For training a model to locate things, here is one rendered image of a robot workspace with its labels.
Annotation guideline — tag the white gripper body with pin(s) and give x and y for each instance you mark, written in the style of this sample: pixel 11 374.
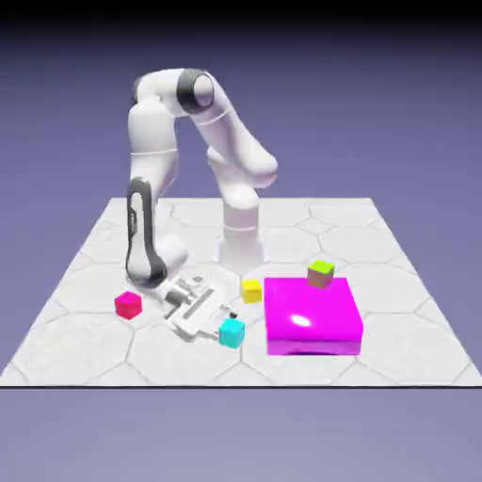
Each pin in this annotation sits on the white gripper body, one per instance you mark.
pixel 201 314

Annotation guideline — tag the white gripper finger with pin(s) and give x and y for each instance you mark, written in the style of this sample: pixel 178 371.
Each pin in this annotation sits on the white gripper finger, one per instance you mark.
pixel 209 333
pixel 230 311

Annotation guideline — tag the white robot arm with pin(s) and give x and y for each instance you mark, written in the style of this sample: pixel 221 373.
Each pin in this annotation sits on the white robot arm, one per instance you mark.
pixel 154 169

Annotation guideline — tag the small cyan cube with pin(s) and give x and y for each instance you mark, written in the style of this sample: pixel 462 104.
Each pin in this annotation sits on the small cyan cube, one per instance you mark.
pixel 231 333

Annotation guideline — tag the small yellow cube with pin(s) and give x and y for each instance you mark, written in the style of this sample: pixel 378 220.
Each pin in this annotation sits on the small yellow cube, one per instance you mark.
pixel 251 292

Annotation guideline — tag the small pink cube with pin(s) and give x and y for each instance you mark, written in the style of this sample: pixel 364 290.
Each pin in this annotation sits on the small pink cube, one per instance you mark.
pixel 128 305

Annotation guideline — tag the small green cube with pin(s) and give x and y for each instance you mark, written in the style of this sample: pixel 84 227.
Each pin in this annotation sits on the small green cube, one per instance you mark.
pixel 320 274

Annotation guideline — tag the large magenta box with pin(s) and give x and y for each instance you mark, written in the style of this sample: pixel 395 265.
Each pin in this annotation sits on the large magenta box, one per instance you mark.
pixel 312 320

